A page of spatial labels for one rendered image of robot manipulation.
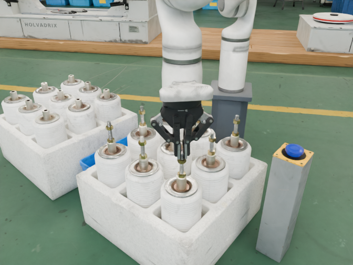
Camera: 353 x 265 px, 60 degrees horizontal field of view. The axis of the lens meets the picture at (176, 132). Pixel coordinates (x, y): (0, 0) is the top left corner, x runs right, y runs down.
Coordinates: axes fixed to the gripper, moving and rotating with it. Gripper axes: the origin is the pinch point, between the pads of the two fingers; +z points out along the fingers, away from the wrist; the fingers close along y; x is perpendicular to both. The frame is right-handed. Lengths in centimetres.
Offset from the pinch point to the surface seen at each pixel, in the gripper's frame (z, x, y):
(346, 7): 25, -363, -269
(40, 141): 16, -34, 41
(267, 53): 29, -170, -87
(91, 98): 12, -58, 28
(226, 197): 17.1, -3.2, -11.8
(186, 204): 10.9, 4.7, -0.5
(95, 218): 29.3, -12.2, 23.2
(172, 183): 9.7, -1.2, 2.0
